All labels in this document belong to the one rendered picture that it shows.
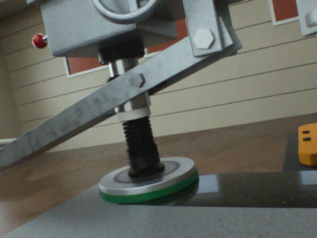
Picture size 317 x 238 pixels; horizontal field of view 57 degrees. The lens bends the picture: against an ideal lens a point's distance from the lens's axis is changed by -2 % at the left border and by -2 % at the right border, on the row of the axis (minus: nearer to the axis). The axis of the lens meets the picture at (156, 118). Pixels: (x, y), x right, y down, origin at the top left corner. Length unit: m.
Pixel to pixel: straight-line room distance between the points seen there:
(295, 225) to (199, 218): 0.13
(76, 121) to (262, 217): 0.41
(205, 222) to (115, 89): 0.30
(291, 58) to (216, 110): 1.85
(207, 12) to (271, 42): 6.06
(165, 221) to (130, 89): 0.25
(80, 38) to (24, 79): 8.57
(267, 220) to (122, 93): 0.34
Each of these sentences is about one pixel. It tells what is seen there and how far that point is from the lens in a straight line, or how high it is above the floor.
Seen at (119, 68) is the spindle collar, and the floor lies 1.12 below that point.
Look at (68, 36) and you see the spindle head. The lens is 0.59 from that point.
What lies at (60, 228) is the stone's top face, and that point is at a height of 0.87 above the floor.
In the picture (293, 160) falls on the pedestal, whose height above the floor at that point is 0.74.
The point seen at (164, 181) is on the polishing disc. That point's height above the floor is 0.89.
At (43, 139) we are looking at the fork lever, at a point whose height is 1.01.
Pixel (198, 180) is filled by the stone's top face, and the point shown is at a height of 0.87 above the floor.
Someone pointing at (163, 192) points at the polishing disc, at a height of 0.88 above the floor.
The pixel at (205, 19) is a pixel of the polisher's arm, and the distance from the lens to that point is 0.50.
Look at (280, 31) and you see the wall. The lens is 6.57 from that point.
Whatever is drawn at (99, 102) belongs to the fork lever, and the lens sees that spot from 0.61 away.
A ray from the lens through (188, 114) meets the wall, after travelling 6.79.
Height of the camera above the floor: 1.06
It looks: 5 degrees down
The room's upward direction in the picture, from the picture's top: 12 degrees counter-clockwise
